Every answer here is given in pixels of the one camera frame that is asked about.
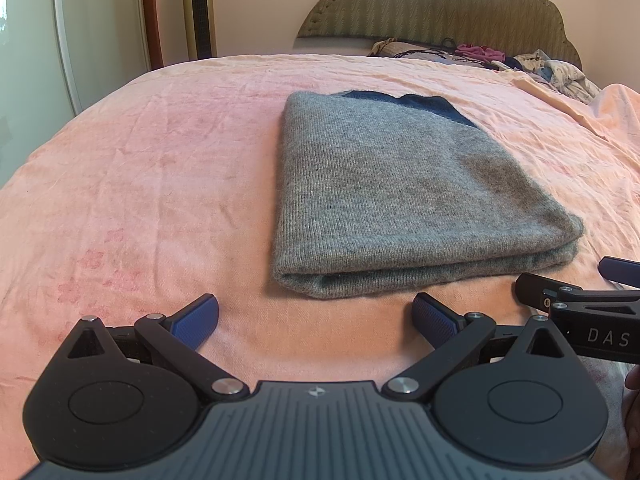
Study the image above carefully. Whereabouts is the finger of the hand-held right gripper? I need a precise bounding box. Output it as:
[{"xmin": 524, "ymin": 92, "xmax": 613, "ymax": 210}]
[
  {"xmin": 599, "ymin": 256, "xmax": 640, "ymax": 287},
  {"xmin": 515, "ymin": 272, "xmax": 640, "ymax": 312}
]

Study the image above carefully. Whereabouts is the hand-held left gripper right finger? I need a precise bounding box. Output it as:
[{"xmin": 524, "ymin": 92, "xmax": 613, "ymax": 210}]
[{"xmin": 382, "ymin": 292, "xmax": 576, "ymax": 401}]

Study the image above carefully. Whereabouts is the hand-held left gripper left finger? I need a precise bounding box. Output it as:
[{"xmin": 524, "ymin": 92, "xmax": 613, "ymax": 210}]
[{"xmin": 67, "ymin": 294, "xmax": 251, "ymax": 401}]

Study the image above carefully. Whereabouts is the grey knit sweater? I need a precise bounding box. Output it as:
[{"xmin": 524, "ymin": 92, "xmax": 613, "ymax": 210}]
[{"xmin": 270, "ymin": 89, "xmax": 586, "ymax": 301}]

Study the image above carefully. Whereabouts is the person's right hand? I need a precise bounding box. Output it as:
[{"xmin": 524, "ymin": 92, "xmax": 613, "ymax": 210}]
[{"xmin": 620, "ymin": 366, "xmax": 640, "ymax": 461}]

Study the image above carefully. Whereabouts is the pink bed sheet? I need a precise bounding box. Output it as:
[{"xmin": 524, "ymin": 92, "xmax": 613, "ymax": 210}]
[{"xmin": 0, "ymin": 52, "xmax": 640, "ymax": 480}]

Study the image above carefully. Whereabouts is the magenta garment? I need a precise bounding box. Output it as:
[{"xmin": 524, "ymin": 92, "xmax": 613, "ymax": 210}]
[{"xmin": 455, "ymin": 43, "xmax": 506, "ymax": 62}]

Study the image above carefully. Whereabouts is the glass wardrobe door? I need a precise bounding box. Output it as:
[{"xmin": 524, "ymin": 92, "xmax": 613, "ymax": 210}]
[{"xmin": 0, "ymin": 0, "xmax": 151, "ymax": 161}]

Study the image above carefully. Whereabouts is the green padded headboard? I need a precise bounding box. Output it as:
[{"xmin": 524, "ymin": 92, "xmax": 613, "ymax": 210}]
[{"xmin": 295, "ymin": 0, "xmax": 583, "ymax": 68}]

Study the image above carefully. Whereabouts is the gold tower fan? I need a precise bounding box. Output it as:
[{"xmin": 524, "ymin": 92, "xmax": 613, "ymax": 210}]
[{"xmin": 180, "ymin": 0, "xmax": 217, "ymax": 59}]

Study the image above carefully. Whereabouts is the black cord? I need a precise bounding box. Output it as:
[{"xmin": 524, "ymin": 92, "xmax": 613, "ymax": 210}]
[{"xmin": 395, "ymin": 36, "xmax": 493, "ymax": 66}]

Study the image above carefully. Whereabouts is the wooden door frame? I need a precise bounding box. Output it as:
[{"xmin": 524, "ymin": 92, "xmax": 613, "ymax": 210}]
[{"xmin": 140, "ymin": 0, "xmax": 165, "ymax": 71}]

